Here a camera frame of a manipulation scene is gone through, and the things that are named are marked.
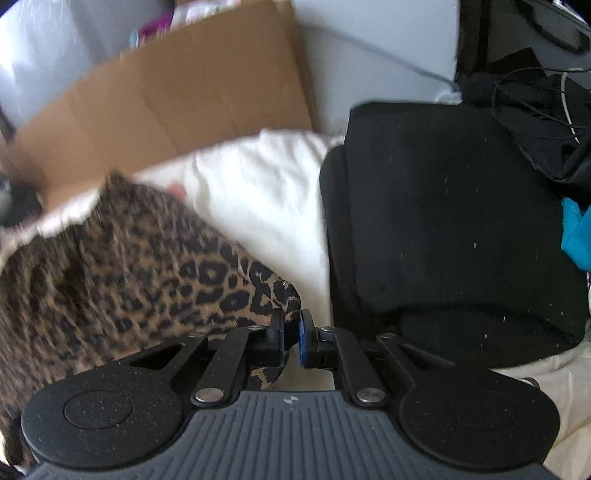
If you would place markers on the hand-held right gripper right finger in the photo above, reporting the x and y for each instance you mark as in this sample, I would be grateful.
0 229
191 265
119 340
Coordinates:
304 344

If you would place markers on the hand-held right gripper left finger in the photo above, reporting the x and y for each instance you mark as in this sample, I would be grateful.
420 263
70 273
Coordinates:
278 344

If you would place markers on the leopard print skirt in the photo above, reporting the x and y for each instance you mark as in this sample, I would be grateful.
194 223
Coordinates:
138 277

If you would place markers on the white printed blanket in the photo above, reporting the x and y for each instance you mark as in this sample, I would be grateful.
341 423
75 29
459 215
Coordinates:
258 198

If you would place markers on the black folded garment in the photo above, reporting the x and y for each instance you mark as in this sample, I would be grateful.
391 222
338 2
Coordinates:
438 230

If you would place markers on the brown cardboard box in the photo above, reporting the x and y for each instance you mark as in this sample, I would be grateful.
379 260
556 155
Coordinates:
184 92

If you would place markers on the teal printed cloth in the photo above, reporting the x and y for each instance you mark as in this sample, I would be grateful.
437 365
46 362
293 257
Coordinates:
577 235

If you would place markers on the black cloth pile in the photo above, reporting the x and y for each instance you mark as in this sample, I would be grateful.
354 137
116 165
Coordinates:
531 120

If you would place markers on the pink packet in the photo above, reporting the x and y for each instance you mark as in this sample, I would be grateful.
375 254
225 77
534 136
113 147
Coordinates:
159 21

